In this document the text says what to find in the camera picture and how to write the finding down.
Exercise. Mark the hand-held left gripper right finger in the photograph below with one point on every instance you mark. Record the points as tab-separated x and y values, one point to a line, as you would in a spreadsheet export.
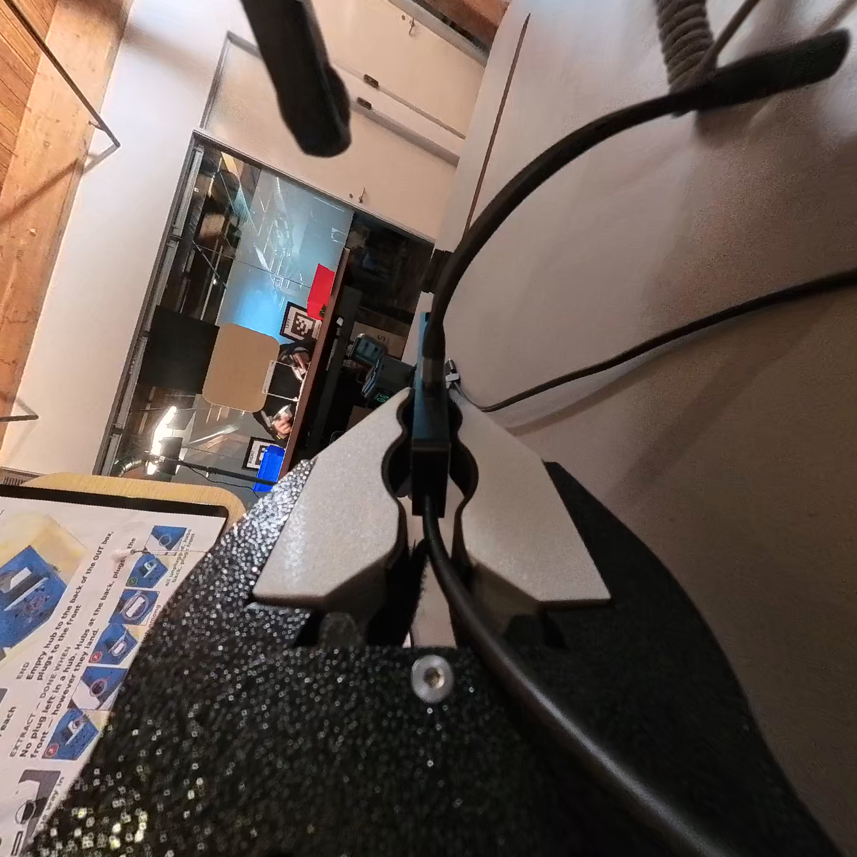
529	529

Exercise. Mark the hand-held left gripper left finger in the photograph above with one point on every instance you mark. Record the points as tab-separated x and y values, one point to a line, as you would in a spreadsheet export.
328	529

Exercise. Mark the blue plastic bin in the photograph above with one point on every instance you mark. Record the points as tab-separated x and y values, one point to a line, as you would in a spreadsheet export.
271	465

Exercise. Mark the black and white tag marker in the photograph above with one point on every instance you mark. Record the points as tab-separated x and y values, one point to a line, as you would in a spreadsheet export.
300	323
254	454

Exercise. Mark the black device with green display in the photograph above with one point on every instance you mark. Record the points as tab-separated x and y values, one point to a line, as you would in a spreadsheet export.
385	375

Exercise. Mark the printed instruction sheet board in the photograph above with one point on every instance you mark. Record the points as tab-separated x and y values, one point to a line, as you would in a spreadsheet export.
134	483

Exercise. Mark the printed instruction sheet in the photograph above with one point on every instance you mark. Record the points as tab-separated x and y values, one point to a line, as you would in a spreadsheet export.
80	602

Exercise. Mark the glass partition window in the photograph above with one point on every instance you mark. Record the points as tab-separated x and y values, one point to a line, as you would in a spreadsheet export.
288	221

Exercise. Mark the white wall cabinets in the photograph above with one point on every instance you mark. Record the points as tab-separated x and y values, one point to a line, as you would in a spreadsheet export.
402	167

